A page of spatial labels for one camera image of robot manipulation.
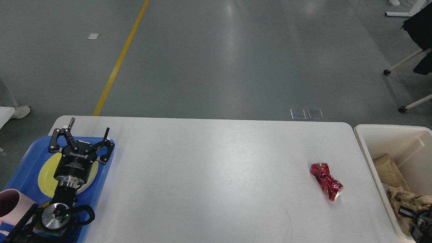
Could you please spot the pink ribbed mug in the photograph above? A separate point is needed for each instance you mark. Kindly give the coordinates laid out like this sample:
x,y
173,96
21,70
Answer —
x,y
13,206

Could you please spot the white shoe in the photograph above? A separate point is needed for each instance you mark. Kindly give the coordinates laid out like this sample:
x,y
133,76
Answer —
x,y
20,112

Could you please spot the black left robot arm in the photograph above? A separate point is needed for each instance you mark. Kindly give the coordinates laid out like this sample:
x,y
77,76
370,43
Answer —
x,y
60,220

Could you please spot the cream plastic bin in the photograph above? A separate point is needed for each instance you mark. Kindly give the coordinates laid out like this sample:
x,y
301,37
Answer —
x,y
411,149

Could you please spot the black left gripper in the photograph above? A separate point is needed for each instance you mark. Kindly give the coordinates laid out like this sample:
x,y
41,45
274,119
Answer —
x,y
76,165

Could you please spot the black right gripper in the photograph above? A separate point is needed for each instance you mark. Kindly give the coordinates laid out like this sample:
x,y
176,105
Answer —
x,y
421,228

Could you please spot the floor outlet plates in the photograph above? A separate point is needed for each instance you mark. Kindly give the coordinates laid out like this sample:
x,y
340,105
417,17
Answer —
x,y
302,114

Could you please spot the yellow plastic plate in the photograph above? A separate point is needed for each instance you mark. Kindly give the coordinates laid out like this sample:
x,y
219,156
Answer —
x,y
46,181

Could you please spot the blue plastic tray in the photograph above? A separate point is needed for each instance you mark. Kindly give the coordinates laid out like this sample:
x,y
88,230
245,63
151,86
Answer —
x,y
25,177

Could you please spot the red foil wrapper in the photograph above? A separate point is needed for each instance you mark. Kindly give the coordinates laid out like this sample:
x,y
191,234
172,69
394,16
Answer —
x,y
326,181

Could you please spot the white desk frame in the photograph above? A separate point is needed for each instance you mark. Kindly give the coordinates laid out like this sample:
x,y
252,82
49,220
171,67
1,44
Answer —
x,y
408,7

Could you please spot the beige napkin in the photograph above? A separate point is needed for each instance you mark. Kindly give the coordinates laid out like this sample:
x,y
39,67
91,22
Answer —
x,y
415,202
398,197

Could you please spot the brown paper bag in bin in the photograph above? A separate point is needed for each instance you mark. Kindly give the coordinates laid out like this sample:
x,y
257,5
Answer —
x,y
389,172

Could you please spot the black jacket on chair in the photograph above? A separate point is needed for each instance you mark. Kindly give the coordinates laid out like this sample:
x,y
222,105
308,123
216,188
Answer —
x,y
419,28

